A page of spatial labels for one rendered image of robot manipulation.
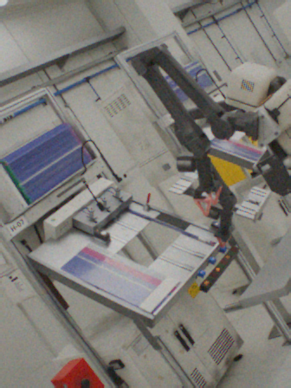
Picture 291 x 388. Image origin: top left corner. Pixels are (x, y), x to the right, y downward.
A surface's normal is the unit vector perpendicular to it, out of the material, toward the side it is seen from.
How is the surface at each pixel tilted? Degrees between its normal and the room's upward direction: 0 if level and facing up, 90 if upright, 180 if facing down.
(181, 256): 43
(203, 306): 90
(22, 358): 90
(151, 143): 90
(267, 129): 90
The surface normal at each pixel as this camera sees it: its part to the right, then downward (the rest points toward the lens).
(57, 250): 0.04, -0.83
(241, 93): -0.43, 0.40
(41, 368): 0.64, -0.33
